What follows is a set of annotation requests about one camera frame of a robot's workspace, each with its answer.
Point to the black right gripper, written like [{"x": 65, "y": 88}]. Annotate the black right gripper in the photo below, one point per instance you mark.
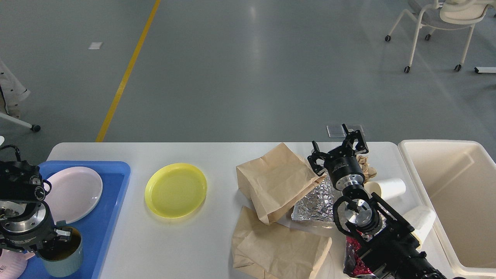
[{"x": 343, "y": 171}]

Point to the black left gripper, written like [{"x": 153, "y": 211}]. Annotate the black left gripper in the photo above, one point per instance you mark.
[{"x": 34, "y": 231}]

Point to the teal green mug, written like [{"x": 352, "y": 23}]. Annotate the teal green mug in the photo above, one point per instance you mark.
[{"x": 67, "y": 260}]

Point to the pink mug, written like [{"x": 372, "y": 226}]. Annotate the pink mug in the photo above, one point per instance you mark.
[{"x": 13, "y": 264}]

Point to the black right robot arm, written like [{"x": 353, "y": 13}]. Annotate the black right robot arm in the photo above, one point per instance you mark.
[{"x": 388, "y": 246}]

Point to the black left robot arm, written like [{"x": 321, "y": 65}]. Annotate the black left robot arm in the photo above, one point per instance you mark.
[{"x": 21, "y": 184}]

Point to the metal floor socket plate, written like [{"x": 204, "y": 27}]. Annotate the metal floor socket plate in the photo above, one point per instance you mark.
[{"x": 337, "y": 131}]

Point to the blue plastic tray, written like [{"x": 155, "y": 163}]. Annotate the blue plastic tray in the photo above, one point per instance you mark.
[{"x": 98, "y": 226}]

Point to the crumpled brown paper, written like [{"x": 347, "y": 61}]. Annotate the crumpled brown paper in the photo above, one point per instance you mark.
[{"x": 368, "y": 171}]

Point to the pink plate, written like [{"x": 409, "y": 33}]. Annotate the pink plate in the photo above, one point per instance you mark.
[{"x": 75, "y": 193}]

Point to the crumpled aluminium foil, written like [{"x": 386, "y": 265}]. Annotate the crumpled aluminium foil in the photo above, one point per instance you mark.
[{"x": 316, "y": 207}]

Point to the upper white paper cup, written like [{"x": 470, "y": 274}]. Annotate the upper white paper cup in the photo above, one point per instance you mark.
[{"x": 386, "y": 188}]

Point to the white paper cup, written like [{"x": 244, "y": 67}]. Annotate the white paper cup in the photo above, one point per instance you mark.
[
  {"x": 386, "y": 188},
  {"x": 422, "y": 219}
]

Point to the upper brown paper bag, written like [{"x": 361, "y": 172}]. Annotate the upper brown paper bag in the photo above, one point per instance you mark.
[{"x": 275, "y": 182}]

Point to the brown paper bag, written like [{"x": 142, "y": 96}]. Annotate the brown paper bag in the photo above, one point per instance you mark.
[
  {"x": 275, "y": 182},
  {"x": 275, "y": 251}
]

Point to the white chair leg with caster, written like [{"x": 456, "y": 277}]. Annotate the white chair leg with caster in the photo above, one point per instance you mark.
[{"x": 33, "y": 128}]

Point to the lower white paper cup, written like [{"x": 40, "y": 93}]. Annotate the lower white paper cup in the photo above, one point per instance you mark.
[{"x": 422, "y": 219}]

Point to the red foil snack wrapper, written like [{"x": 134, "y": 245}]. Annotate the red foil snack wrapper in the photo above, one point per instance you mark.
[{"x": 354, "y": 266}]

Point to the yellow plastic plate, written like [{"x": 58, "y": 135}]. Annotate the yellow plastic plate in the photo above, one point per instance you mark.
[{"x": 175, "y": 191}]

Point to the lower brown paper bag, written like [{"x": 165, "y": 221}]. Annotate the lower brown paper bag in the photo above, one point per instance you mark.
[{"x": 275, "y": 251}]

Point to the beige plastic bin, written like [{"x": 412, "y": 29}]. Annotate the beige plastic bin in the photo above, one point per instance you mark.
[{"x": 457, "y": 180}]

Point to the white polka-dot cloth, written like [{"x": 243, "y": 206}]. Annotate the white polka-dot cloth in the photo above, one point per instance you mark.
[{"x": 12, "y": 92}]

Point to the white bar on floor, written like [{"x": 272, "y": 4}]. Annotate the white bar on floor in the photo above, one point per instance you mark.
[{"x": 485, "y": 70}]

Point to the white rolling chair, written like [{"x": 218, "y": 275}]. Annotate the white rolling chair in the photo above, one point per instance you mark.
[{"x": 448, "y": 15}]

